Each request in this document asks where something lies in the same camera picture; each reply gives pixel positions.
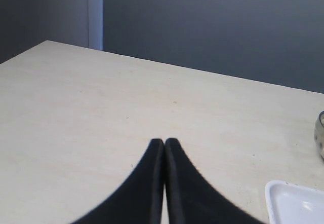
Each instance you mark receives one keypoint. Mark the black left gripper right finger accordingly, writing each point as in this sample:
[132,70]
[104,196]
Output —
[190,198]

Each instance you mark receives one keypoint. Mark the steel bowl of rice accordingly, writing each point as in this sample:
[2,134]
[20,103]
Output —
[319,134]

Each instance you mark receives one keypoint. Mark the white plastic tray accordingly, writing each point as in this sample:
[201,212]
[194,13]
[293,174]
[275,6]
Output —
[291,203]

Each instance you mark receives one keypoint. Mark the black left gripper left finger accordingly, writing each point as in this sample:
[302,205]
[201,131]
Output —
[139,199]

